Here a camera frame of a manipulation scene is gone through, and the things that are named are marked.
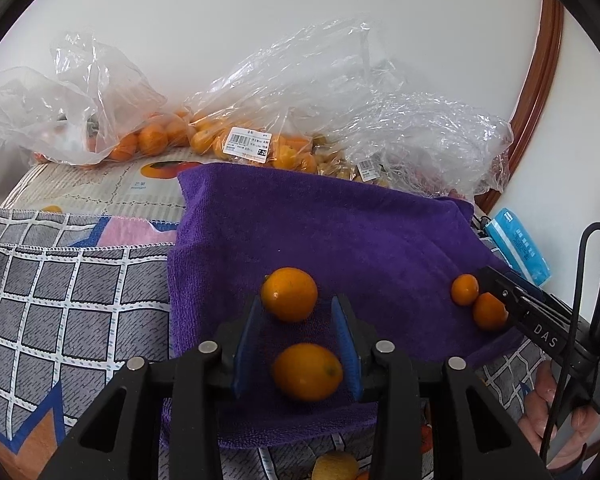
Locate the clear bag of red fruit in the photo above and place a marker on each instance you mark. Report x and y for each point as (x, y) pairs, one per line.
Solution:
(427, 144)

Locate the yellow-green small fruit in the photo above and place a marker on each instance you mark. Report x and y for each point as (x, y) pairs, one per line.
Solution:
(335, 465)

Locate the small red tomato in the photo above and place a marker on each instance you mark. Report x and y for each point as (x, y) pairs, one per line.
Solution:
(425, 439)

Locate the small orange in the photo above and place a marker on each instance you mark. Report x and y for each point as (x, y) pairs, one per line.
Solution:
(307, 372)

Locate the blue tissue pack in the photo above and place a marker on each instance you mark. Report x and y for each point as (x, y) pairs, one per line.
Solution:
(516, 244)

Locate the printed fruit mat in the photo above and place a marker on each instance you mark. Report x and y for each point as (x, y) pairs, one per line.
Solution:
(141, 188)

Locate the purple towel-covered tray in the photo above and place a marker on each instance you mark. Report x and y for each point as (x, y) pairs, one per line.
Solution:
(394, 255)

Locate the grey checked star blanket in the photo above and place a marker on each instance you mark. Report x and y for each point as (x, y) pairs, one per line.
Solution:
(81, 294)

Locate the brown wooden door frame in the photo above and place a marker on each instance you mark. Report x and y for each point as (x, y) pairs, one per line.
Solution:
(539, 80)

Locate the clear bag left oranges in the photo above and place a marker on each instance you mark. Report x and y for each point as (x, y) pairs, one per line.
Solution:
(98, 107)

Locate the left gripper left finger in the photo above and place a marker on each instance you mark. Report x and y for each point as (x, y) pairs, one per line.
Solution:
(117, 437)

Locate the clear bag of oranges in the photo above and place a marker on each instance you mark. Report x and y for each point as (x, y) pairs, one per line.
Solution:
(290, 105)

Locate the large orange right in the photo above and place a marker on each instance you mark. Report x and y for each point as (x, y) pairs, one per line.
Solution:
(489, 313)

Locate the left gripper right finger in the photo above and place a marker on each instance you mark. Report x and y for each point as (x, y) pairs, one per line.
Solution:
(472, 435)

